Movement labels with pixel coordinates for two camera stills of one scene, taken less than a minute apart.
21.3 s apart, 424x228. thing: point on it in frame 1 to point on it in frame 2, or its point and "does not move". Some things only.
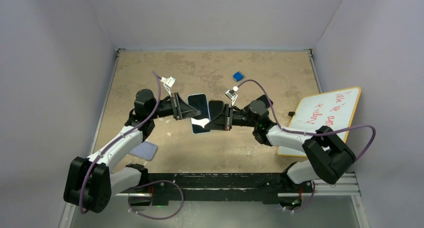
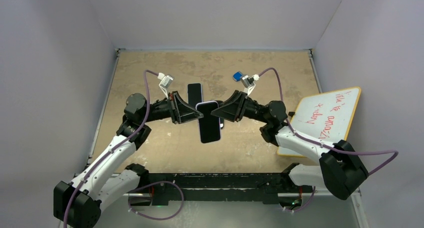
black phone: [199, 102] to [194, 94]
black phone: [264, 99] to [209, 124]
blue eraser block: [238, 76] does not move
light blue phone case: [199, 102] to [194, 94]
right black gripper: [223, 120] to [233, 109]
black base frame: [187, 186] does not move
